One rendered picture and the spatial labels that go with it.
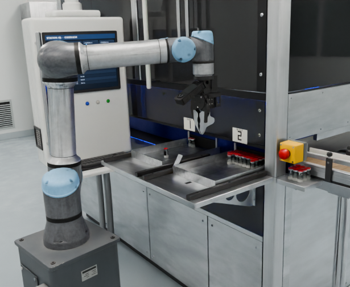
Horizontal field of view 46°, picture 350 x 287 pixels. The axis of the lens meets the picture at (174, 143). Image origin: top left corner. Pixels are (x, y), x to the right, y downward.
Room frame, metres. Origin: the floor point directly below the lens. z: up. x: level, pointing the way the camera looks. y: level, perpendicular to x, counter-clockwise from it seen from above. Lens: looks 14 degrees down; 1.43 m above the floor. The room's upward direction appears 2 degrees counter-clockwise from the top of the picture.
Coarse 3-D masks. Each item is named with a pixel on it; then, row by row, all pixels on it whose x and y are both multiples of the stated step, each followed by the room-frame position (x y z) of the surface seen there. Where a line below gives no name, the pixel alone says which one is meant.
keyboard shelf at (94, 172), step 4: (100, 168) 1.98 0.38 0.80; (104, 168) 1.98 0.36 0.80; (108, 168) 1.98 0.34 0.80; (84, 172) 1.93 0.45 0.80; (88, 172) 1.92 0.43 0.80; (92, 172) 1.92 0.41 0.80; (96, 172) 1.93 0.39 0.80; (100, 172) 1.94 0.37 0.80; (104, 172) 1.95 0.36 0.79; (108, 172) 1.96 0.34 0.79; (84, 176) 1.89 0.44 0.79; (88, 176) 1.90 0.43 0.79; (92, 176) 1.92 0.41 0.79
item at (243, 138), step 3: (234, 129) 1.70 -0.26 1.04; (237, 129) 1.69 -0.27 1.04; (240, 129) 1.67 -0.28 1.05; (243, 129) 1.66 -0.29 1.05; (234, 132) 1.70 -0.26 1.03; (237, 132) 1.69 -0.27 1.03; (243, 132) 1.66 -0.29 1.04; (246, 132) 1.65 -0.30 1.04; (234, 135) 1.70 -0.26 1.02; (237, 135) 1.69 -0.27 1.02; (243, 135) 1.66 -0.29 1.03; (246, 135) 1.65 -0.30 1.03; (234, 138) 1.70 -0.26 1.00; (237, 138) 1.69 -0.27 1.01; (240, 138) 1.67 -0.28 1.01; (243, 138) 1.66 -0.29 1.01; (246, 138) 1.65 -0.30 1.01; (237, 141) 1.69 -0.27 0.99; (240, 141) 1.67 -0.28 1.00; (243, 141) 1.66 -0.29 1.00; (246, 141) 1.65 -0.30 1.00
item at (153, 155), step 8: (160, 144) 2.00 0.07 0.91; (168, 144) 2.03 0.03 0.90; (176, 144) 2.06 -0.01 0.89; (184, 144) 2.09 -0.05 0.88; (136, 152) 1.87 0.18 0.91; (144, 152) 1.94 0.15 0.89; (152, 152) 1.97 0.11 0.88; (160, 152) 1.96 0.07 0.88; (168, 152) 1.95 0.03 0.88; (176, 152) 1.95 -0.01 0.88; (184, 152) 1.94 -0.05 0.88; (192, 152) 1.94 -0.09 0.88; (200, 152) 1.82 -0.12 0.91; (208, 152) 1.85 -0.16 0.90; (216, 152) 1.88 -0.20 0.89; (144, 160) 1.81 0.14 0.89; (152, 160) 1.76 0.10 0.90; (160, 160) 1.82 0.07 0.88; (168, 160) 1.72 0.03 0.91
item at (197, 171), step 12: (216, 156) 1.77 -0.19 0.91; (180, 168) 1.59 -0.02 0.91; (192, 168) 1.68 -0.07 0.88; (204, 168) 1.68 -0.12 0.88; (216, 168) 1.67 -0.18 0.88; (228, 168) 1.67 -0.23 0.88; (240, 168) 1.66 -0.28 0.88; (264, 168) 1.58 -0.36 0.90; (192, 180) 1.53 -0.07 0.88; (204, 180) 1.47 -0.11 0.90; (216, 180) 1.43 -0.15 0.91; (228, 180) 1.46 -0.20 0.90
